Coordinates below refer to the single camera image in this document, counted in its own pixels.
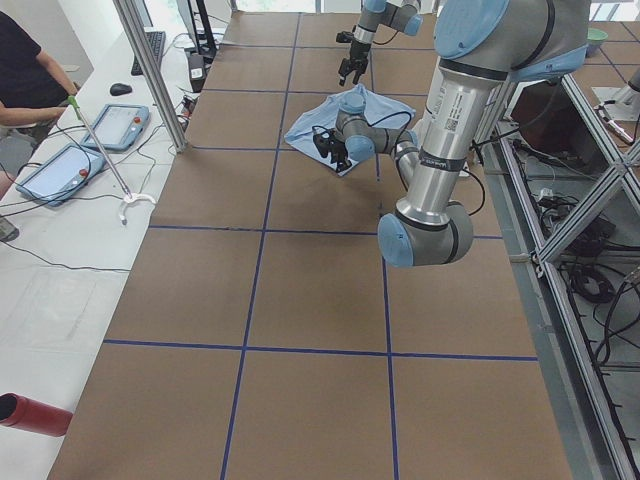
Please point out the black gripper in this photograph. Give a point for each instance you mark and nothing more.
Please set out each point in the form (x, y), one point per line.
(335, 149)
(356, 52)

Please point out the light blue t-shirt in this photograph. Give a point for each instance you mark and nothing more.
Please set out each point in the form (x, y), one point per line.
(320, 125)

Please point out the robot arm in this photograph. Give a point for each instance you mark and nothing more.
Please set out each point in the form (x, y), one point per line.
(481, 44)
(403, 18)

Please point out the black power adapter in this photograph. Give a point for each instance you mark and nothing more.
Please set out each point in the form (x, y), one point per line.
(197, 72)

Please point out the metal reacher grabber tool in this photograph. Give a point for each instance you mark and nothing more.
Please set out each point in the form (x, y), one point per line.
(129, 197)

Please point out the far teach pendant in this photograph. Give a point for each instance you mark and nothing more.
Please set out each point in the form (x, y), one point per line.
(119, 125)

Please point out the teach pendant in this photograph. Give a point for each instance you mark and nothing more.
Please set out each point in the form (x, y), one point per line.
(119, 125)
(59, 178)

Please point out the black computer mouse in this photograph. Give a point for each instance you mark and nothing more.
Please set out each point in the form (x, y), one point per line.
(119, 89)

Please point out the near teach pendant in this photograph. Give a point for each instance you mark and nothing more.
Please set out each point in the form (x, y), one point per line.
(59, 178)

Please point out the seated person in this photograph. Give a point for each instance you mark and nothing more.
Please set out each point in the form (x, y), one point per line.
(34, 87)

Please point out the red bottle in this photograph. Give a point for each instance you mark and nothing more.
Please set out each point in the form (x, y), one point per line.
(26, 414)

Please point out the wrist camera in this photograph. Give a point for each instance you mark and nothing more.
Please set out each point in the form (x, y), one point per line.
(344, 37)
(323, 140)

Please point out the aluminium table frame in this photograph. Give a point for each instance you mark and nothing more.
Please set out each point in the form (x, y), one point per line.
(566, 190)

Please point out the aluminium frame post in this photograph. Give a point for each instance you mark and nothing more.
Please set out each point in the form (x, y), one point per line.
(134, 30)

